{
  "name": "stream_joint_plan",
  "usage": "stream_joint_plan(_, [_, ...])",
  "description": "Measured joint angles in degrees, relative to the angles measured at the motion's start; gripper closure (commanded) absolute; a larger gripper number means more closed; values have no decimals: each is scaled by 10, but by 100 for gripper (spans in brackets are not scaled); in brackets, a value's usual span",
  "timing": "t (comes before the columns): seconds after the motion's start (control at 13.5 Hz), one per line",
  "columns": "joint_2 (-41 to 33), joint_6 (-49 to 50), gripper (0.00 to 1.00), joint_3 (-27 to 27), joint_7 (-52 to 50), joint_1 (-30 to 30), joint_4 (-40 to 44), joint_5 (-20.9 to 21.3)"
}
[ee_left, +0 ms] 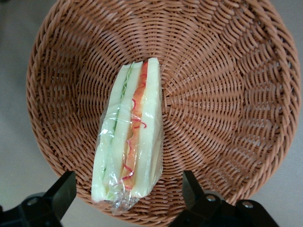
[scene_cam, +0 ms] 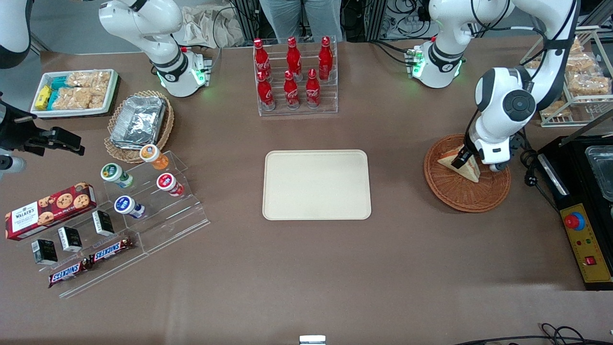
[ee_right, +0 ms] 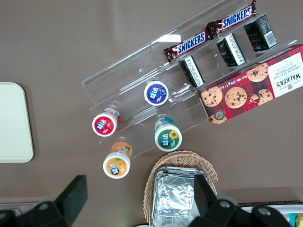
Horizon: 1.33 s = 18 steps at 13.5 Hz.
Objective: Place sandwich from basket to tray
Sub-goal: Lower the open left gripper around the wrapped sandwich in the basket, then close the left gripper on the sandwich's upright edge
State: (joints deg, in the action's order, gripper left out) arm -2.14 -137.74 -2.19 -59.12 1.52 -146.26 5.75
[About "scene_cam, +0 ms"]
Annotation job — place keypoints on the brown round wicker basket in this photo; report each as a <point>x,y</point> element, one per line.
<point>459,196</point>

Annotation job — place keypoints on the orange lid gum jar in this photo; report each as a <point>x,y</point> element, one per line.
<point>151,154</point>

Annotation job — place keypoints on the yellow emergency stop box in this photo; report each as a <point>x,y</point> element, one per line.
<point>586,244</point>

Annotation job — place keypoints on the red Walkers cookie box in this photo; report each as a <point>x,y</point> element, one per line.
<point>48,211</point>

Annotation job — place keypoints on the yellow snack packet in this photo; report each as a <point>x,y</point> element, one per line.
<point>43,97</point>

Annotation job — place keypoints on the Snickers chocolate bar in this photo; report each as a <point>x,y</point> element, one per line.
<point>67,273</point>
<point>110,251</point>

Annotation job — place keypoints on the clear acrylic stepped stand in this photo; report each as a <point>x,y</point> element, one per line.
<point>110,275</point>
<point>182,225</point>

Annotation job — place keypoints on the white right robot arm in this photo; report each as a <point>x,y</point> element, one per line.
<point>143,24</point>

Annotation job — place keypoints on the teal snack packet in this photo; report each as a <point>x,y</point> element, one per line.
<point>53,99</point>
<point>60,82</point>

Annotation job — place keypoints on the clear bagged pastry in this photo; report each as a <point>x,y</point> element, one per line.
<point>577,45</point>
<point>589,84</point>
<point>555,109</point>
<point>582,62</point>

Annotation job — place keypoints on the red lid gum jar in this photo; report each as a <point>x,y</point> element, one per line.
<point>166,182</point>

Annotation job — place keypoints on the black countertop appliance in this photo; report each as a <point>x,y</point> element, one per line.
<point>572,182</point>

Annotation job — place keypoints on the triangular sandwich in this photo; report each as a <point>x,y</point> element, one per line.
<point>471,171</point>

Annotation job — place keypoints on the light tan wicker basket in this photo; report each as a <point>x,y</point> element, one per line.
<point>165,129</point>

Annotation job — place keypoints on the green lid gum jar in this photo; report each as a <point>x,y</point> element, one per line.
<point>112,172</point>

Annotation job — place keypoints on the clear rice cracker bag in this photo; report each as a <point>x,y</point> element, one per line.
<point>98,100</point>
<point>88,79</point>
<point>72,98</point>

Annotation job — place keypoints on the person in blue jeans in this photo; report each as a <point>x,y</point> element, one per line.
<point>301,19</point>

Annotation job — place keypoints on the black metal frame post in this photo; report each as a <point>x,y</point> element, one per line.
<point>368,19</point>
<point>249,19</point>

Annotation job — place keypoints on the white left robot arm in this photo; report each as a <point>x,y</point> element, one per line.
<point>503,96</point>

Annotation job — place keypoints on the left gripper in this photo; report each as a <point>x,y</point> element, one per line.
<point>462,157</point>

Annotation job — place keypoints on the crumpled beige cloth bag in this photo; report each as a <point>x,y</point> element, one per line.
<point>201,26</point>

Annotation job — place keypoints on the small black carton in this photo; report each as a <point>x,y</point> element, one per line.
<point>44,251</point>
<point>70,239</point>
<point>103,223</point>

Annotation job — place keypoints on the white power strip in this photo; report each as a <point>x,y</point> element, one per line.
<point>412,21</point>

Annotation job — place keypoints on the beige plastic serving tray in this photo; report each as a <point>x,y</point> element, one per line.
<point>316,184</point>

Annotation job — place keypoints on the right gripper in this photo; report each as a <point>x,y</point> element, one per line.
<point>14,130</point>

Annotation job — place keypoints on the blue lid gum jar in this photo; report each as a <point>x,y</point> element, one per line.
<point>124,205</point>

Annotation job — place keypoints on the aluminium foil tray stack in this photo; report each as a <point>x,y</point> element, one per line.
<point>139,122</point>

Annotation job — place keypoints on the white rectangular snack tray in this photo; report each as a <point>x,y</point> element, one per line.
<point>113,91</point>

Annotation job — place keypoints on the red cola bottle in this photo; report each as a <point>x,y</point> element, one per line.
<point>312,92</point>
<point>266,93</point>
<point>293,55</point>
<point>325,57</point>
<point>291,93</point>
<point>261,58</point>

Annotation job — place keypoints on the clear acrylic bottle rack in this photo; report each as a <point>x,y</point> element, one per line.
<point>330,103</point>

